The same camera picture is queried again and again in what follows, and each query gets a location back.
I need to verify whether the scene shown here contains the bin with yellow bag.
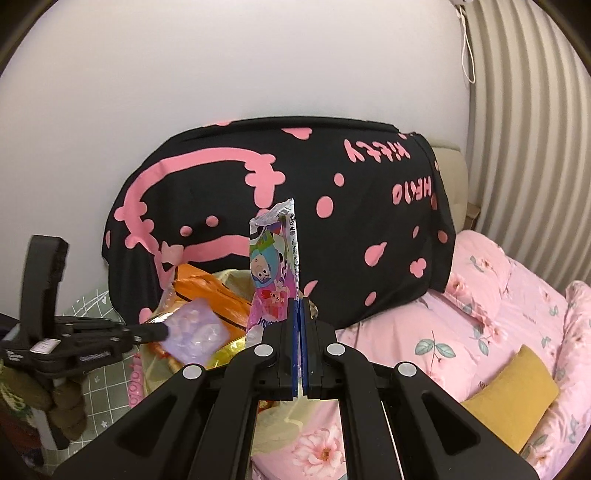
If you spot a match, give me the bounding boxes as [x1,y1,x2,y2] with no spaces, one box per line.
[139,268,324,467]

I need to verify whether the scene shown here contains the white cable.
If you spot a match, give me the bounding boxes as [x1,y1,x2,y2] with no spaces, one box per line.
[455,7,476,84]

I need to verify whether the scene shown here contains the pink floral bedding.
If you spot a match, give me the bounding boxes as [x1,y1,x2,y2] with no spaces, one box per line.
[252,228,591,480]

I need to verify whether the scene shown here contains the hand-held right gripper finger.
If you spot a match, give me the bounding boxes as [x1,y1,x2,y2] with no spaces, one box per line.
[300,298,541,480]
[52,298,301,480]

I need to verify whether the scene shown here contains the pink caterpillar toy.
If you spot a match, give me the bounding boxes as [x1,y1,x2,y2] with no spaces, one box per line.
[127,355,148,407]

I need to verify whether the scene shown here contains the beige striped curtain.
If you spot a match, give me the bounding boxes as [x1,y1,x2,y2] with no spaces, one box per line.
[462,0,591,296]

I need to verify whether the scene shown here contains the orange packet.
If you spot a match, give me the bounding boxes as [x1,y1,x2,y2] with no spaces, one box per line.
[171,264,254,342]

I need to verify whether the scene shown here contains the beige headboard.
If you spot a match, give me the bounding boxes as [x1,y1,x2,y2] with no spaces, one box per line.
[429,145,481,232]

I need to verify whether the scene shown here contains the yellow pillow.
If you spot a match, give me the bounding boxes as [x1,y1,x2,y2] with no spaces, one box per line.
[462,344,560,455]

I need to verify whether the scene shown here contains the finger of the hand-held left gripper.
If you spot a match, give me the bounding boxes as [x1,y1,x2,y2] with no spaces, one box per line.
[117,322,171,344]

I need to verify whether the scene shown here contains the cartoon print snack wrapper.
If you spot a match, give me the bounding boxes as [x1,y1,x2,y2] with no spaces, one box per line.
[245,198,303,352]

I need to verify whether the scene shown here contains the green checked tablecloth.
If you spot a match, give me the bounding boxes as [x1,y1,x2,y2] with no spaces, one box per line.
[60,286,139,439]

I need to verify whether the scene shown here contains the purple clear plastic packaging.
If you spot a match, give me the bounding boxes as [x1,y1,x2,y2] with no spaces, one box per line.
[164,298,228,365]

